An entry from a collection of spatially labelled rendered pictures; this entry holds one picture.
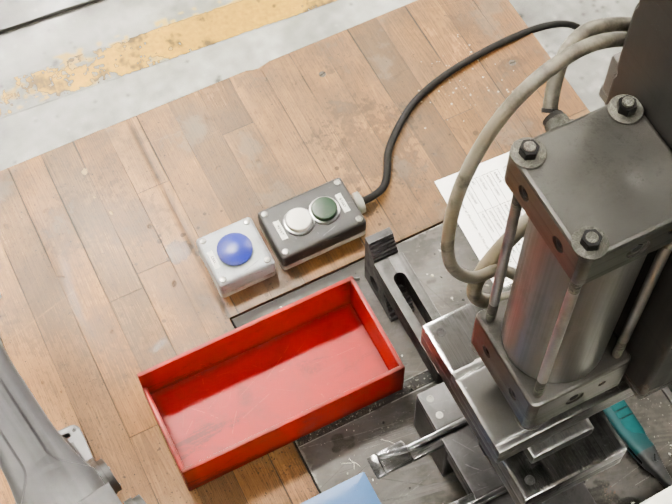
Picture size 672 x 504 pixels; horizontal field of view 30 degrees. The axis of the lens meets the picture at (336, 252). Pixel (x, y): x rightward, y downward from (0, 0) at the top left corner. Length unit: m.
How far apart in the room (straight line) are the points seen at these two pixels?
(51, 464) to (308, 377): 0.47
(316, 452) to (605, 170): 0.64
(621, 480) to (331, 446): 0.30
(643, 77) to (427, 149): 0.73
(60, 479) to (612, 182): 0.45
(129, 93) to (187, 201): 1.23
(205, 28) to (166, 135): 1.25
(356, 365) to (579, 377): 0.44
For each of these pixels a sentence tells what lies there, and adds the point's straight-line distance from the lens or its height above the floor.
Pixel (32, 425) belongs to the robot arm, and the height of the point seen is 1.29.
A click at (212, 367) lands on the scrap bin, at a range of 1.37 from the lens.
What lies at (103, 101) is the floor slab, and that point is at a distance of 2.68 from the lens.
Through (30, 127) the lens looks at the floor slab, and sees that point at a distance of 2.68.
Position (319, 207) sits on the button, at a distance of 1.41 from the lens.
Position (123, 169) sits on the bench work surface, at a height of 0.90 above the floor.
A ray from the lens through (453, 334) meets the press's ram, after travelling 1.12.
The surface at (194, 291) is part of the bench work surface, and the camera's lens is 1.41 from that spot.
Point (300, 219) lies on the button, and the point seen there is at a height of 0.94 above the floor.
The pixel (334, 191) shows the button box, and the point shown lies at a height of 0.93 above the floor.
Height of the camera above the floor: 2.16
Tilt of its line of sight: 62 degrees down
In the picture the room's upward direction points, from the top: 1 degrees counter-clockwise
